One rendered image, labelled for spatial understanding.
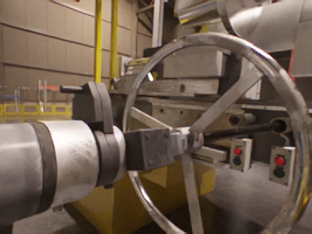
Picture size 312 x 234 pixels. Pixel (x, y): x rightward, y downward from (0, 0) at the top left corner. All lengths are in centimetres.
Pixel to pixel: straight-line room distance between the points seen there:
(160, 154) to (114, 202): 120
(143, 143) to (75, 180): 8
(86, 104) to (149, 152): 10
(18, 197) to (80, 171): 5
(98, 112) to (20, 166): 9
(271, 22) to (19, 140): 121
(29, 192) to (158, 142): 14
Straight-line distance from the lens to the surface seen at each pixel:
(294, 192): 32
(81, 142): 22
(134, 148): 24
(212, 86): 136
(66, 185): 22
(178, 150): 28
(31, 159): 21
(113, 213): 147
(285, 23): 126
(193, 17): 116
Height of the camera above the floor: 94
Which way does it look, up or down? 5 degrees down
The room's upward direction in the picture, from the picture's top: 3 degrees clockwise
